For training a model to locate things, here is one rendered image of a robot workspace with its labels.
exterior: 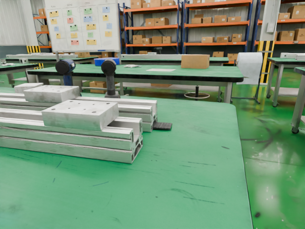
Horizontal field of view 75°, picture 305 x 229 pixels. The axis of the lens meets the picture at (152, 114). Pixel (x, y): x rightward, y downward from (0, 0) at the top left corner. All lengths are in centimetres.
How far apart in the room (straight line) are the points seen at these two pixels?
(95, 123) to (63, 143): 13
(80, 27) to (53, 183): 372
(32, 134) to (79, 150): 14
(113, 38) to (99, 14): 45
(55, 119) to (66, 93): 25
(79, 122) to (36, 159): 16
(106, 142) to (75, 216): 18
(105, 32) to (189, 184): 351
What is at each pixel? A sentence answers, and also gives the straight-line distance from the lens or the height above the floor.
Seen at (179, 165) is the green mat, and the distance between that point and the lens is 50.
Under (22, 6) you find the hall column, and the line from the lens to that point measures 948.
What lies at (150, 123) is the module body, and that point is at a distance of 65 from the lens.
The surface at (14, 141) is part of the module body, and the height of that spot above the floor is 81.
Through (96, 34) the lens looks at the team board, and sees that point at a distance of 388.
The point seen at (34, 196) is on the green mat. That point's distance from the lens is 48.
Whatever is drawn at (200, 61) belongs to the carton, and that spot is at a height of 86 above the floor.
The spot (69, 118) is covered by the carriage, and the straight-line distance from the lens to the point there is 52.
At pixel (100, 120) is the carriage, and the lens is 48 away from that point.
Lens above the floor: 105
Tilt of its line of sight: 19 degrees down
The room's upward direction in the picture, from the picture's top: 1 degrees counter-clockwise
